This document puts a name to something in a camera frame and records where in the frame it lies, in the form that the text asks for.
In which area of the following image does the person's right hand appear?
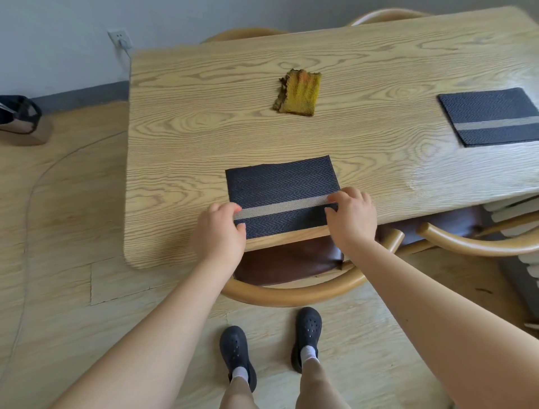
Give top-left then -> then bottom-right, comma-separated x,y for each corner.
324,187 -> 378,254

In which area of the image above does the person's left hand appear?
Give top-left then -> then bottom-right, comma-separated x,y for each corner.
191,202 -> 247,267

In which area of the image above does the dark placemat with grey stripe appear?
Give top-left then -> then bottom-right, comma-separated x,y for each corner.
437,88 -> 539,148
225,155 -> 341,240

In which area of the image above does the person's left forearm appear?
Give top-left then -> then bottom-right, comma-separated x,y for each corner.
51,248 -> 245,409

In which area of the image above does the person's right forearm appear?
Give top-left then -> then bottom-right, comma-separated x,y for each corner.
337,239 -> 539,409

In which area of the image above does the wooden chair with brown seat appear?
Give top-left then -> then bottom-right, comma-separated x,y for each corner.
377,206 -> 539,258
221,228 -> 405,308

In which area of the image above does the black right clog shoe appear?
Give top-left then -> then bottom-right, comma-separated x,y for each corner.
291,307 -> 323,374

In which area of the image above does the black clog shoe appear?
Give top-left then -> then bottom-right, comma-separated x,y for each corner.
219,325 -> 258,393
291,307 -> 323,374

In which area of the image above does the black left clog shoe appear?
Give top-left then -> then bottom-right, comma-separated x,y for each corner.
219,325 -> 258,393

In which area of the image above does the yellow cleaning cloth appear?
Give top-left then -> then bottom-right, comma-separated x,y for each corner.
272,69 -> 322,117

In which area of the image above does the person's left leg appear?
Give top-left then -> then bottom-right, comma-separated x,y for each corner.
219,376 -> 260,409

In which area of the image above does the person's leg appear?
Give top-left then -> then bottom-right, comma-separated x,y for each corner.
295,357 -> 351,409
219,376 -> 260,409

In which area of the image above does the person's right leg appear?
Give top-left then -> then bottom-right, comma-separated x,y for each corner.
295,357 -> 351,409

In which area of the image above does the white radiator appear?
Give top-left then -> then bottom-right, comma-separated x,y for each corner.
482,195 -> 539,280

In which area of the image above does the wooden chair backrest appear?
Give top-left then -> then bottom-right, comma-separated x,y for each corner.
201,27 -> 290,44
347,8 -> 431,27

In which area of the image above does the thin grey cable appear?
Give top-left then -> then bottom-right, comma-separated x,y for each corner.
0,40 -> 134,380

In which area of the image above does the white wall socket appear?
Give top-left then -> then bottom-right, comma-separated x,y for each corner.
107,28 -> 134,51

